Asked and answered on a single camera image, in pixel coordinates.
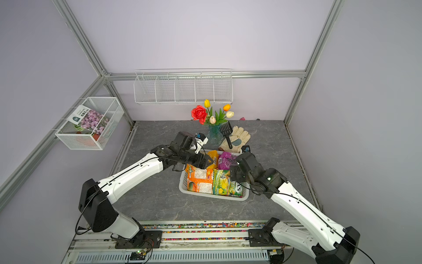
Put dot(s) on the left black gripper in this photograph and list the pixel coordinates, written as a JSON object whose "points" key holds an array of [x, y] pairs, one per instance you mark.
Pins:
{"points": [[203, 165]]}

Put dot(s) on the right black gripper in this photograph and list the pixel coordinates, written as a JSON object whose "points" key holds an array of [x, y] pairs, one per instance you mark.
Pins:
{"points": [[237, 177]]}

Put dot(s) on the purple candy bag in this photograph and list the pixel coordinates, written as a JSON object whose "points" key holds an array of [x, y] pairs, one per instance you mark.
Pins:
{"points": [[226, 160]]}

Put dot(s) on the green Fox's candy bag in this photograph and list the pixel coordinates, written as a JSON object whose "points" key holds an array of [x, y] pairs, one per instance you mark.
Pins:
{"points": [[223, 185]]}

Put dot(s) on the orange Fox's candy bag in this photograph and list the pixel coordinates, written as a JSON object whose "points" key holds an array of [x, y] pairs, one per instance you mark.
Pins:
{"points": [[199, 180]]}

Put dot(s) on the yellow orange candy bag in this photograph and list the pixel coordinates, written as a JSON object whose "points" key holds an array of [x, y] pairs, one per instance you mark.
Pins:
{"points": [[214, 156]]}

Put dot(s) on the white plastic perforated basket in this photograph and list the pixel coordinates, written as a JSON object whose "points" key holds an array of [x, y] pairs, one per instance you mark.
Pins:
{"points": [[183, 189]]}

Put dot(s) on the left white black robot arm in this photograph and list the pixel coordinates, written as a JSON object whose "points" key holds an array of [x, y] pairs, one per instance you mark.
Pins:
{"points": [[99, 197]]}

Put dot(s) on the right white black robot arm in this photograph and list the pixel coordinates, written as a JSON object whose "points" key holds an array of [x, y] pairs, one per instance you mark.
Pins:
{"points": [[322, 239]]}

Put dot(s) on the beige work glove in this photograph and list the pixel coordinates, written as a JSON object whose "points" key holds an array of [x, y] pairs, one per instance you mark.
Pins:
{"points": [[239, 138]]}

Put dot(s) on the artificial flower bouquet in vase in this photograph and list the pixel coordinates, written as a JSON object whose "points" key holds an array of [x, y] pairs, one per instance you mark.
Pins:
{"points": [[212, 119]]}

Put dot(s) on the flower seed packet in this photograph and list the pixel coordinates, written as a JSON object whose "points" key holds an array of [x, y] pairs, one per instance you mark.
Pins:
{"points": [[86, 119]]}

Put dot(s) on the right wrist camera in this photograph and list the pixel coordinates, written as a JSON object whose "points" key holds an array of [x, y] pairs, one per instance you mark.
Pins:
{"points": [[245, 149]]}

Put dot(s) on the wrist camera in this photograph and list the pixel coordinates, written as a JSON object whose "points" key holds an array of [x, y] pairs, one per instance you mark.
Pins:
{"points": [[245, 149], [201, 140]]}

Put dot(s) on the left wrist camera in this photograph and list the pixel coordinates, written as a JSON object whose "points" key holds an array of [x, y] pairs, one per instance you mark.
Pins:
{"points": [[201, 140]]}

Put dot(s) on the white wire wall shelf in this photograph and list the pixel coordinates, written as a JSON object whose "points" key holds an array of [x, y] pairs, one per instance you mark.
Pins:
{"points": [[183, 86]]}

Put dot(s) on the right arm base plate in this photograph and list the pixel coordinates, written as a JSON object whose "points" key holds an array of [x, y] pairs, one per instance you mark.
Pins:
{"points": [[261, 238]]}

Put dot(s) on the aluminium front rail frame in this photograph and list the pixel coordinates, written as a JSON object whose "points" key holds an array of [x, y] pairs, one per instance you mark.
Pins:
{"points": [[183, 242]]}

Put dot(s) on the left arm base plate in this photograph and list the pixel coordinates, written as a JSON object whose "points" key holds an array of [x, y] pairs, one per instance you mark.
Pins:
{"points": [[143, 239]]}

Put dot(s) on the white wire side basket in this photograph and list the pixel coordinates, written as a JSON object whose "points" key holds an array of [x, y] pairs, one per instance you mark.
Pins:
{"points": [[76, 140]]}

